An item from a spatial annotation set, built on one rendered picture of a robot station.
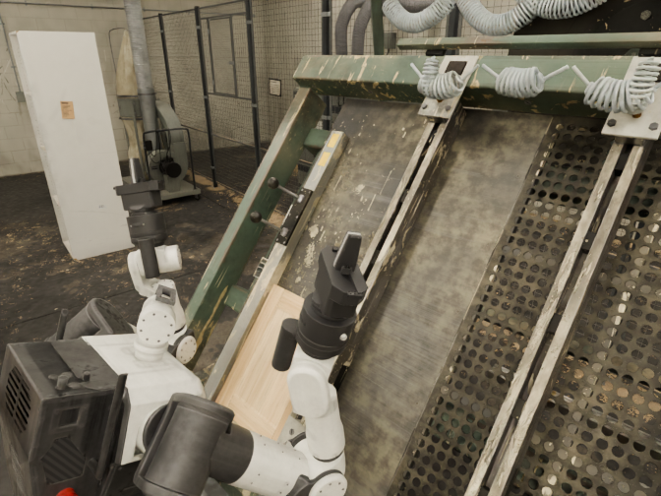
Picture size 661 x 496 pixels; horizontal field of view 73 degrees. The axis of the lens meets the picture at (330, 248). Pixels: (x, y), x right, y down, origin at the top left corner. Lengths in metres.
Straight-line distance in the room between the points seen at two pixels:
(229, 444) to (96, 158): 4.25
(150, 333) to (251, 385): 0.59
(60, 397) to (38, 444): 0.07
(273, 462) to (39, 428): 0.36
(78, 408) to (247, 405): 0.66
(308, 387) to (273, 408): 0.59
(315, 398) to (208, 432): 0.17
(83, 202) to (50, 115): 0.82
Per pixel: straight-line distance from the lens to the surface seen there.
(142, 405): 0.84
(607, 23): 1.63
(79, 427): 0.85
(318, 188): 1.46
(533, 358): 1.00
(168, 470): 0.77
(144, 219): 1.17
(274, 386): 1.34
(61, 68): 4.76
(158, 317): 0.87
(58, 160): 4.82
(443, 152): 1.29
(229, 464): 0.80
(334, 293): 0.63
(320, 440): 0.88
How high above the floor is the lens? 1.88
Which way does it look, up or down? 24 degrees down
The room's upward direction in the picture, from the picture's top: straight up
